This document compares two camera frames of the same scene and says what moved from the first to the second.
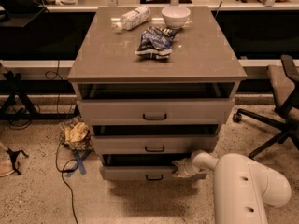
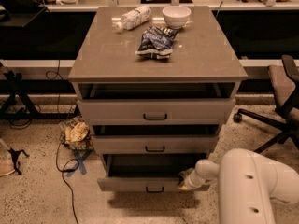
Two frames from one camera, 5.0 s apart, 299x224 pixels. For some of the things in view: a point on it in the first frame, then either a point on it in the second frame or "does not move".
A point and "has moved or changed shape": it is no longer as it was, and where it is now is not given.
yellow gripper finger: [180, 174] to [184, 188]
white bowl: [175, 17] does not move
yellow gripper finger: [178, 163] to [186, 172]
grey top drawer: [159, 111] does not move
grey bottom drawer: [139, 167] has moved or changed shape
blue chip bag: [155, 43] does not move
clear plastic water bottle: [132, 19] does not move
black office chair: [284, 85] does not move
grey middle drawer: [158, 145] does not move
